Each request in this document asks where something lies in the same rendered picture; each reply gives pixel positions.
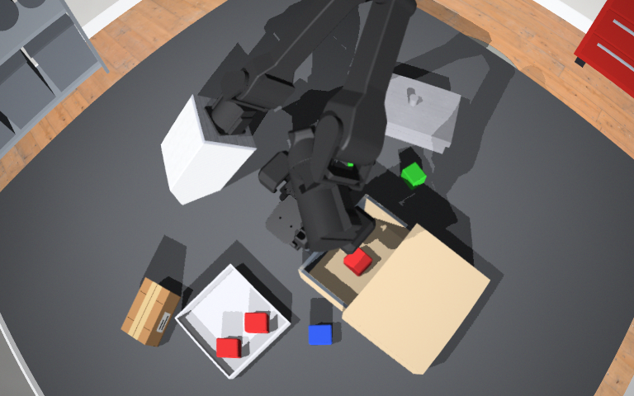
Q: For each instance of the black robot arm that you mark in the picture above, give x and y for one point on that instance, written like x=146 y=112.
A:
x=351 y=128

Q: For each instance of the red block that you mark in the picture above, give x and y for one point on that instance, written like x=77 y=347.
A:
x=357 y=262
x=256 y=322
x=228 y=347

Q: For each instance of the blue block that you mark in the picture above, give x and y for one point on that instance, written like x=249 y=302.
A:
x=320 y=334

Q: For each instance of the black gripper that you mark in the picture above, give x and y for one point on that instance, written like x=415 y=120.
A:
x=275 y=171

